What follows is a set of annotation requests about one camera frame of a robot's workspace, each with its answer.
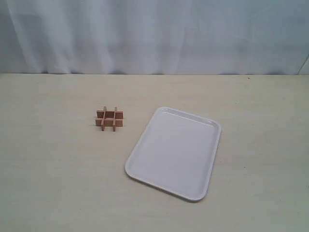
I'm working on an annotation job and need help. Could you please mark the white plastic tray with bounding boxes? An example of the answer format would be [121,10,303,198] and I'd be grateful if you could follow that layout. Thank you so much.
[125,106,222,202]

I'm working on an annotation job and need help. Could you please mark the wooden notched plank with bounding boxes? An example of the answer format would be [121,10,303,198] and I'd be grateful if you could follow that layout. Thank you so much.
[97,110,124,119]
[101,106,107,131]
[112,106,117,131]
[95,118,123,127]

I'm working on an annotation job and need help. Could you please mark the white backdrop curtain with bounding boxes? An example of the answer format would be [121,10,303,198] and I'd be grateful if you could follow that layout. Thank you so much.
[0,0,309,74]

